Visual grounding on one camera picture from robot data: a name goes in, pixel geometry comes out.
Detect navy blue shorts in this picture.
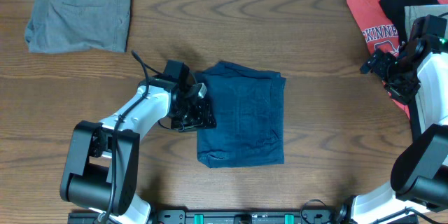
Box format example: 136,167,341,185
195,62,286,168

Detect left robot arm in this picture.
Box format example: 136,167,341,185
59,60,216,224

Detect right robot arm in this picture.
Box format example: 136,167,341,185
330,14,447,223

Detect red printed t-shirt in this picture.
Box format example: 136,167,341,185
345,0,448,118

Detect khaki grey shorts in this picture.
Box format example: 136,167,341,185
406,5,447,132

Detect black garment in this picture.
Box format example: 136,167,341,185
378,0,440,141

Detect folded grey shorts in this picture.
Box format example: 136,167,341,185
24,0,132,54

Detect left black cable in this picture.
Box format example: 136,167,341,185
94,50,165,224

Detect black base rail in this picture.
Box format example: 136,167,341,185
67,205,419,224

